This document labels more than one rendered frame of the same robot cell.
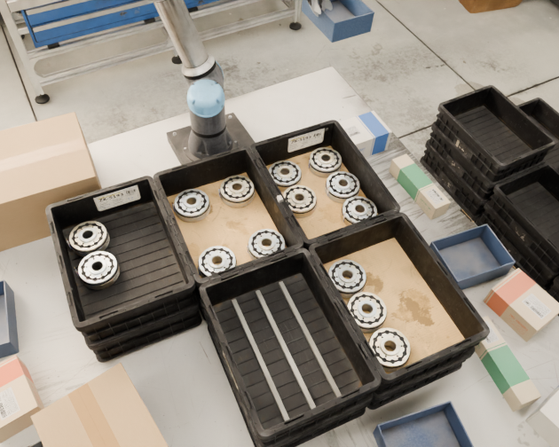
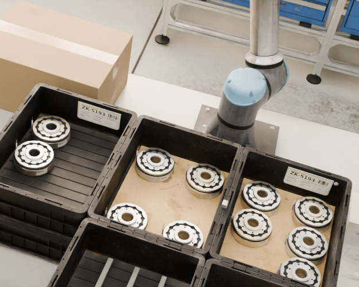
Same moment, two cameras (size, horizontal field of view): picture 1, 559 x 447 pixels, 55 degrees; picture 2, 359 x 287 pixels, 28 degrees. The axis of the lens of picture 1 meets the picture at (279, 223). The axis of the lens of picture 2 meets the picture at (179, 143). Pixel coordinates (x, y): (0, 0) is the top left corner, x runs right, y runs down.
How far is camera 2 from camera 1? 0.59 m
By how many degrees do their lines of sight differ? 25
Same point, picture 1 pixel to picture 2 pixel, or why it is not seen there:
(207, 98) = (243, 85)
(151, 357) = (14, 262)
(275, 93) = (341, 139)
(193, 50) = (263, 38)
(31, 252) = not seen: hidden behind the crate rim
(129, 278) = (51, 181)
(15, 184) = (36, 56)
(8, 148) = (58, 29)
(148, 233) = (99, 161)
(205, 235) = (142, 195)
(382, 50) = not seen: outside the picture
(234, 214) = (184, 197)
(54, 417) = not seen: outside the picture
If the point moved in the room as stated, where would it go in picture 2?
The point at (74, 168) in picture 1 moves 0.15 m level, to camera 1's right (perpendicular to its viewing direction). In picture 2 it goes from (89, 72) to (125, 99)
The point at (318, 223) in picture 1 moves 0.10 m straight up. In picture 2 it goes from (251, 259) to (260, 234)
